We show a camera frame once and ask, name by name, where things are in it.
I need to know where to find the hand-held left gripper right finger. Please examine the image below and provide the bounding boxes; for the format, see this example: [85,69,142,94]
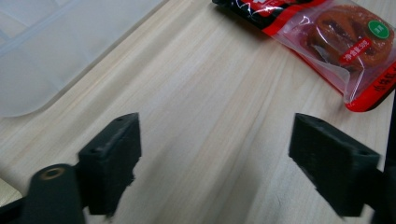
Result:
[289,112,382,217]

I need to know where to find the white translucent plastic container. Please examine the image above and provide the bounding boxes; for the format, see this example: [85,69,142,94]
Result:
[0,0,171,119]

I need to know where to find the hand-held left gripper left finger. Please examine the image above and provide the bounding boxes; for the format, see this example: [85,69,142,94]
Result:
[78,112,143,217]

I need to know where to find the red snack packet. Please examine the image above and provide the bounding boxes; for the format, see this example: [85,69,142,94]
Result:
[212,0,396,113]

